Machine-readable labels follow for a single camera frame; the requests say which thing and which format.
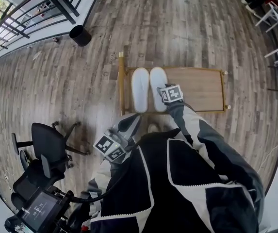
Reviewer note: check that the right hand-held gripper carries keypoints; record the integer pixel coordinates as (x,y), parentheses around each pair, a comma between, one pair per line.
(172,93)

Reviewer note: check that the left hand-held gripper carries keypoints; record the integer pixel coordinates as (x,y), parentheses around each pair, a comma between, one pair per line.
(104,144)

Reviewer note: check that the white oval insole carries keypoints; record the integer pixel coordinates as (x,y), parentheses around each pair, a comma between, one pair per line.
(157,76)
(140,91)

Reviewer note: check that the person's right forearm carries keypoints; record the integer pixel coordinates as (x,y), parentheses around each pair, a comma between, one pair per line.
(192,125)

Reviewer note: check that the person's left forearm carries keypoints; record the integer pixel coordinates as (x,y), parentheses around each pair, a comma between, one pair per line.
(100,178)

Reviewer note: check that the wooden shoe rack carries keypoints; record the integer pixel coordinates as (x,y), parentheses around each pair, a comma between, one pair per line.
(197,88)

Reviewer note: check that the person's beige shoe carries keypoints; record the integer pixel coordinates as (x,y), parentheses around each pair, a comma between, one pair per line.
(154,128)

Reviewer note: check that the person's black white jacket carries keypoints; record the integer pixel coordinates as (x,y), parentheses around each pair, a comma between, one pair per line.
(189,164)

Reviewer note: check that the black mesh office chair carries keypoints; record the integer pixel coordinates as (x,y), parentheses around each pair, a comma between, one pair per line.
(34,178)

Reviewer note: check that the black chest-mounted monitor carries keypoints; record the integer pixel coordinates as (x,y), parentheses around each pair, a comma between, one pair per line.
(39,210)

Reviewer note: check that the black trash bin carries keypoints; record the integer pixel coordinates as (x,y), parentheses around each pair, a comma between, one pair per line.
(80,35)

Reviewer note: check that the small can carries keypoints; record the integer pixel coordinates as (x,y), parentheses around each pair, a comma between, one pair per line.
(56,40)

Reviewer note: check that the black metal railing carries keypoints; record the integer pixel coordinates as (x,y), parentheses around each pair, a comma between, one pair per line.
(22,13)

